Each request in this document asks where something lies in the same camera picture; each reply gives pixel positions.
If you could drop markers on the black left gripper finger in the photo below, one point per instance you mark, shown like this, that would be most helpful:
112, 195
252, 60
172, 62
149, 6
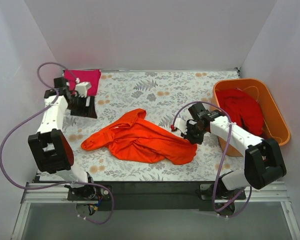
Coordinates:
78, 107
90, 107

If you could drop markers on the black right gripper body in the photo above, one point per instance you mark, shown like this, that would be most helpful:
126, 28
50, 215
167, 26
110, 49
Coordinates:
190, 133

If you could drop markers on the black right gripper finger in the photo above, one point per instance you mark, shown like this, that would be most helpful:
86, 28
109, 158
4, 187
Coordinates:
188, 137
197, 140

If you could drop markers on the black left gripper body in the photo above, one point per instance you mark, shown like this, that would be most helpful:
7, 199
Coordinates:
82, 107

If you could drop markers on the orange t-shirt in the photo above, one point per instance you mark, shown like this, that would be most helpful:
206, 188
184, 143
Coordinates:
132, 138

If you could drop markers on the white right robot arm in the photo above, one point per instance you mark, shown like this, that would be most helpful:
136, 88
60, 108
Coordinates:
263, 160

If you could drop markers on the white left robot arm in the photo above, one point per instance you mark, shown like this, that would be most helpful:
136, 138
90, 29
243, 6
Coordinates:
50, 148

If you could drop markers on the folded magenta t-shirt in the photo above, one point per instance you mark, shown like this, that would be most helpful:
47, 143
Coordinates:
91, 76

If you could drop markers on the floral patterned tablecloth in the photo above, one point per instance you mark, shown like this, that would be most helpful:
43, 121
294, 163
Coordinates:
161, 95

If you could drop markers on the red t-shirt in basket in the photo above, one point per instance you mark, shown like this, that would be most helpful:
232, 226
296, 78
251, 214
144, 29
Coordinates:
243, 109

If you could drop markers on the orange plastic basket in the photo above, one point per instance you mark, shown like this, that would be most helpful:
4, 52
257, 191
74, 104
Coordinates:
274, 124

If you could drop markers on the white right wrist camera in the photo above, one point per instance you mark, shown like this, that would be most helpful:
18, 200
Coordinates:
179, 125

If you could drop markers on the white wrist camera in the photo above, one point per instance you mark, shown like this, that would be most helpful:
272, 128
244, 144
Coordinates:
179, 125
81, 89

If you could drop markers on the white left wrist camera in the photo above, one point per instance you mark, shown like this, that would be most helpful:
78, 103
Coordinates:
81, 89

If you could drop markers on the aluminium frame rail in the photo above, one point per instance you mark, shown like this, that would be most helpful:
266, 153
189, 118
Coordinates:
156, 211

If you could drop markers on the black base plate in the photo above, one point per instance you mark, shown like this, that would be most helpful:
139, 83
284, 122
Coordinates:
160, 195

